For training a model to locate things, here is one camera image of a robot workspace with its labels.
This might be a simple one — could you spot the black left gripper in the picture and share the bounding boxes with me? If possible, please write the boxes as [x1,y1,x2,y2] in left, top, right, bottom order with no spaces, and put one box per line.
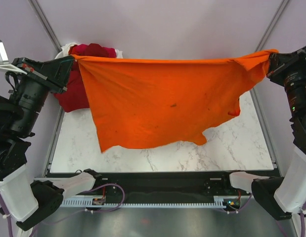
[11,53,77,133]

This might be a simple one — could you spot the orange t shirt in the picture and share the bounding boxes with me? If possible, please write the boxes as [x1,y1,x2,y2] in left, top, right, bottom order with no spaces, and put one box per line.
[75,50,274,152]

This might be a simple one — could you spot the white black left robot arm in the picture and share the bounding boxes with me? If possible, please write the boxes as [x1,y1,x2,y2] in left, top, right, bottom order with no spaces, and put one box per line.
[0,56,103,231]

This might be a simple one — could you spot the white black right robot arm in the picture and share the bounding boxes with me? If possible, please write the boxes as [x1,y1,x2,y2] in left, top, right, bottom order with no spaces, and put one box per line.
[221,46,306,221]

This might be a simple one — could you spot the white patterned shirt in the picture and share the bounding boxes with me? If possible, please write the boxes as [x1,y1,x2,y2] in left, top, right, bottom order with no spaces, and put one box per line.
[54,42,77,59]

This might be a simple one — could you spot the white plastic laundry basket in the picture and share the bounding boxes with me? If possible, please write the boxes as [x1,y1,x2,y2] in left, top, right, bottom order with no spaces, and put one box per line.
[69,45,123,58]

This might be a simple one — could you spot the dark red t shirt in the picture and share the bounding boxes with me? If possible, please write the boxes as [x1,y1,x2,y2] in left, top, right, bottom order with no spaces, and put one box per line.
[53,43,109,113]

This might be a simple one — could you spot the pink shirt in basket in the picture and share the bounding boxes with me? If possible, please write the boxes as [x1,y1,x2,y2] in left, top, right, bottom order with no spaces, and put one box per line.
[69,43,117,58]

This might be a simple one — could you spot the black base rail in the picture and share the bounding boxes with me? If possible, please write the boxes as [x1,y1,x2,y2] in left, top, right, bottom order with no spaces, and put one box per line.
[68,170,252,204]

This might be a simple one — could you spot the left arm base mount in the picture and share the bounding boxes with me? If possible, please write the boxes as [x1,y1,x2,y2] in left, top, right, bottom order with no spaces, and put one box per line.
[92,180,123,198]

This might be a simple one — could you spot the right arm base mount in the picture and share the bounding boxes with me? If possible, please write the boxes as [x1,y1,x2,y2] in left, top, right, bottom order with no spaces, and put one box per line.
[204,176,249,197]

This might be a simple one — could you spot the white slotted cable duct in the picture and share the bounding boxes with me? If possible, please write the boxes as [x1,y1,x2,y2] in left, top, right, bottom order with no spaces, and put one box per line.
[60,196,226,209]

